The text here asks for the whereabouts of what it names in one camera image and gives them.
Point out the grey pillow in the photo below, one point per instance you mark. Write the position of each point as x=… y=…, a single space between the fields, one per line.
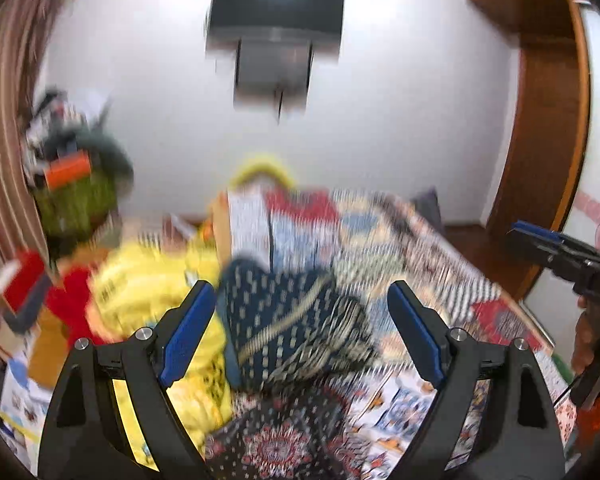
x=427 y=207

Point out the orange cloth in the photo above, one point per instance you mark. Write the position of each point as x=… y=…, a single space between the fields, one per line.
x=597 y=425

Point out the grey television wall mount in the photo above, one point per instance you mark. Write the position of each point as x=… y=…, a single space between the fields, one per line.
x=272 y=70

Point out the black wall television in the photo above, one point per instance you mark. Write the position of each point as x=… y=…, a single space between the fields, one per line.
x=275 y=10

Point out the red cloth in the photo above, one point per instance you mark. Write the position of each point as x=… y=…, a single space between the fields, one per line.
x=72 y=300

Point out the dark green cloth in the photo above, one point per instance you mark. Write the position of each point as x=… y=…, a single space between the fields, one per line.
x=110 y=155

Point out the patchwork printed bedspread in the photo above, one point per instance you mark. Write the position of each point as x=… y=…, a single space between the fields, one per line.
x=370 y=240

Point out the green bag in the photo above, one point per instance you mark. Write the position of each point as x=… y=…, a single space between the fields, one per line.
x=75 y=205

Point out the person's right hand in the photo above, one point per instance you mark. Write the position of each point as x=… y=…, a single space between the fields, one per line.
x=585 y=335

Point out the pink wall stickers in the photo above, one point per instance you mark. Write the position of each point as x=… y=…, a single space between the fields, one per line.
x=591 y=207

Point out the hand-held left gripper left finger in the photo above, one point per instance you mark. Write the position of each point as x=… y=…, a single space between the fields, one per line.
x=187 y=330

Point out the navy patterned garment gold trim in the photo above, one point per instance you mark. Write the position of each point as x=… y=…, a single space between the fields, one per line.
x=290 y=320

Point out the yellow printed garment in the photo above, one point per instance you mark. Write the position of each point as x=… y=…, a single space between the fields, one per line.
x=145 y=280

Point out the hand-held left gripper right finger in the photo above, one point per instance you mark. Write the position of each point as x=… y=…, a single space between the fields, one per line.
x=417 y=335

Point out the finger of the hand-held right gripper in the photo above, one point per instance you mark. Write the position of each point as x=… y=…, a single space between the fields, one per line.
x=530 y=247
x=535 y=230

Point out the brown cardboard box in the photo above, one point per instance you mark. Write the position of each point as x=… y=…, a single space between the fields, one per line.
x=55 y=355

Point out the wooden door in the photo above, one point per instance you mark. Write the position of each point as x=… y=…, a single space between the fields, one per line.
x=545 y=135

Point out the white printed box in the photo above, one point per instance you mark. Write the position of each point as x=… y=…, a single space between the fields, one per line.
x=22 y=400

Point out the red box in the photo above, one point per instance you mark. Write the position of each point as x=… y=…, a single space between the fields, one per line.
x=27 y=280

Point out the striped curtain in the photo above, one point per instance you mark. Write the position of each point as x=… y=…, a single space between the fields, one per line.
x=5 y=110

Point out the orange box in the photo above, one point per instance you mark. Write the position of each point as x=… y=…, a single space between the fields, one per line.
x=67 y=172

